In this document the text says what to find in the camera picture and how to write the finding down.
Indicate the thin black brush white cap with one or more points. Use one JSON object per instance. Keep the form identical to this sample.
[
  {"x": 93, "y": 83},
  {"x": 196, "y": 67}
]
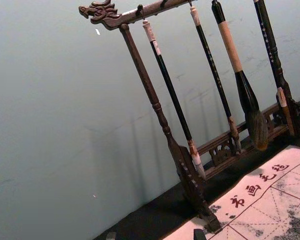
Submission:
[{"x": 168, "y": 82}]

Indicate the dark wooden dragon brush rack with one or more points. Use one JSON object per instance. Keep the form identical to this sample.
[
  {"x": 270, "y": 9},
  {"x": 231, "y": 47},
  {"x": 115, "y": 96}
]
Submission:
[{"x": 140, "y": 72}]

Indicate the thin black brush gold lettering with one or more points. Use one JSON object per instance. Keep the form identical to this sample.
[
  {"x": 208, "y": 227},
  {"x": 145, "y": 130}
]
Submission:
[{"x": 212, "y": 62}]

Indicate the black table cloth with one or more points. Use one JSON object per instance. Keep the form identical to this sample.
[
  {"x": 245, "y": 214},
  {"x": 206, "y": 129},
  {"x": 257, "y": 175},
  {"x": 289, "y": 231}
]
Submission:
[{"x": 152, "y": 212}]

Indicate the small black block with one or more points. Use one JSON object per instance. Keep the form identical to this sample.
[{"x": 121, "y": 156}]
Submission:
[{"x": 201, "y": 235}]

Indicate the black brush brown bristles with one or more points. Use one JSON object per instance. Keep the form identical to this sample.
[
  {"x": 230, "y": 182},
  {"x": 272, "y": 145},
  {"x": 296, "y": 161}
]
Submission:
[{"x": 267, "y": 37}]

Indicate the white calligraphy mat red grid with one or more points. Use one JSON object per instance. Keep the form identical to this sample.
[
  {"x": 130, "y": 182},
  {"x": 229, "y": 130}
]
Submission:
[{"x": 272, "y": 200}]

